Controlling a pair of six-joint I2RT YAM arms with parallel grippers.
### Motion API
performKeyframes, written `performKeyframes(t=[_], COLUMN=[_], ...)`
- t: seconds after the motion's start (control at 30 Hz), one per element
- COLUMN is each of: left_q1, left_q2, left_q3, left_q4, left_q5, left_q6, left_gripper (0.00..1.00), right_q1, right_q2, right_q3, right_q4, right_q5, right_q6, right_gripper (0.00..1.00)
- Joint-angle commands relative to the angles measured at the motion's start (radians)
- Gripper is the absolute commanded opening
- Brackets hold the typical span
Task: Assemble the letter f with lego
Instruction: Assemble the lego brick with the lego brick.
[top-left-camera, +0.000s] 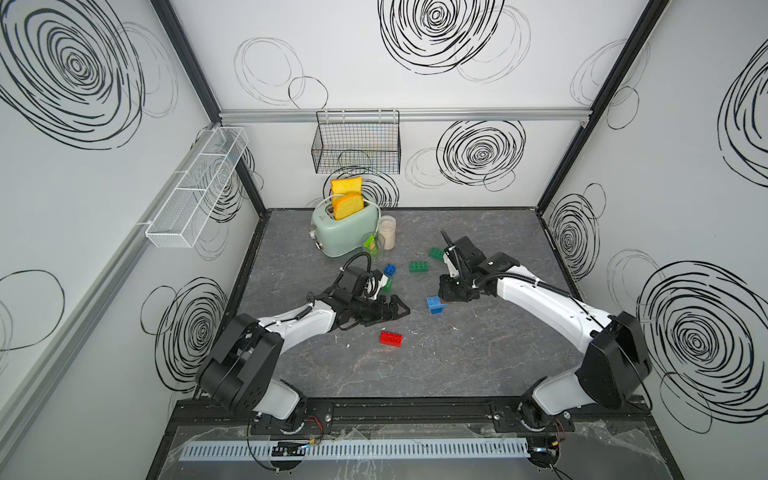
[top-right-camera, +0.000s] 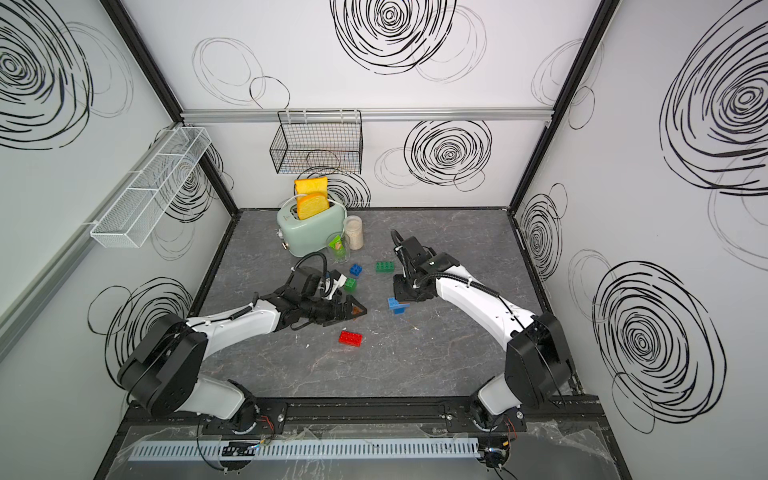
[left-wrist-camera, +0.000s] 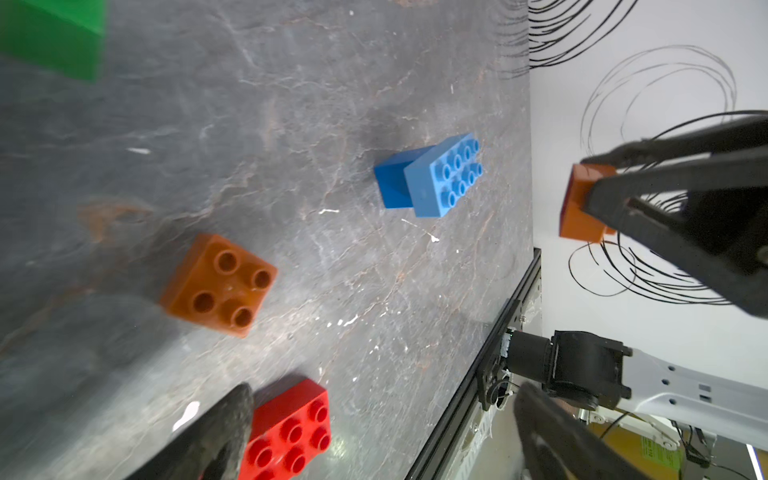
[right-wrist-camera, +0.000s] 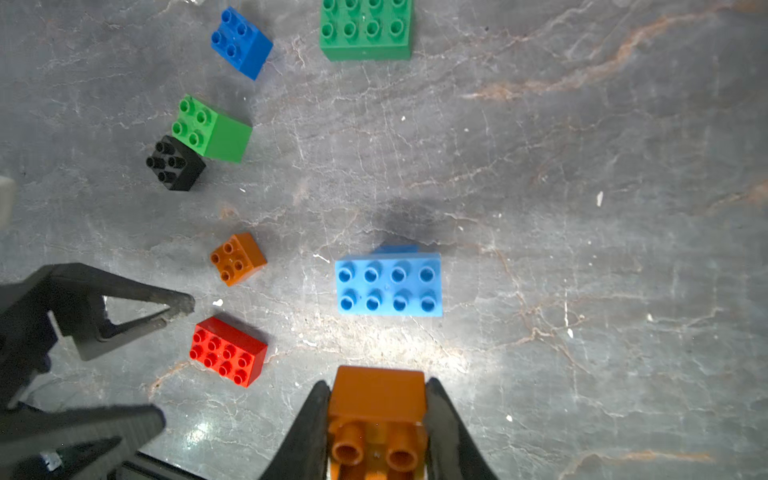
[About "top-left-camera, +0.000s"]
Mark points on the black front rail frame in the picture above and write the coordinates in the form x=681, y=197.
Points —
x=330, y=415

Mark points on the mint green toaster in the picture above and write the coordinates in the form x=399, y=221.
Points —
x=336, y=238

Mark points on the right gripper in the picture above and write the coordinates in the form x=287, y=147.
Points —
x=444, y=293

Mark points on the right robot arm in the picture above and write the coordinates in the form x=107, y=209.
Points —
x=615, y=363

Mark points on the black wire basket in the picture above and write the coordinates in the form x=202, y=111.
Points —
x=369, y=139

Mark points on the beige speckled cup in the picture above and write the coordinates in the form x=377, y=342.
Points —
x=387, y=226

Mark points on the white mesh wall shelf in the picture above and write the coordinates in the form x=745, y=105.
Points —
x=184, y=214

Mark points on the white slotted cable duct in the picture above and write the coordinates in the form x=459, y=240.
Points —
x=356, y=449

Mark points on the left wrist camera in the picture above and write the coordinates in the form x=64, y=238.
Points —
x=377, y=286

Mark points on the front orange toast slice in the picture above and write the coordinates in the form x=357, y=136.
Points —
x=346, y=205

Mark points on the clear glass with green packets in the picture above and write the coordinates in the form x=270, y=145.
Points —
x=373, y=243

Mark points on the red long lego brick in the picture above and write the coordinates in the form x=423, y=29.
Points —
x=391, y=339

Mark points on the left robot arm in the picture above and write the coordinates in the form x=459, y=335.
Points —
x=238, y=372

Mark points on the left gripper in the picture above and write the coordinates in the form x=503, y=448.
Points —
x=382, y=315

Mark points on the dark green long lego brick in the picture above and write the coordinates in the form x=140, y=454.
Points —
x=436, y=253

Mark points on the rear yellow toast slice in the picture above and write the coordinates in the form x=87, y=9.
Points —
x=347, y=186

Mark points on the light blue long lego brick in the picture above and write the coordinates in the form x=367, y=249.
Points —
x=432, y=302

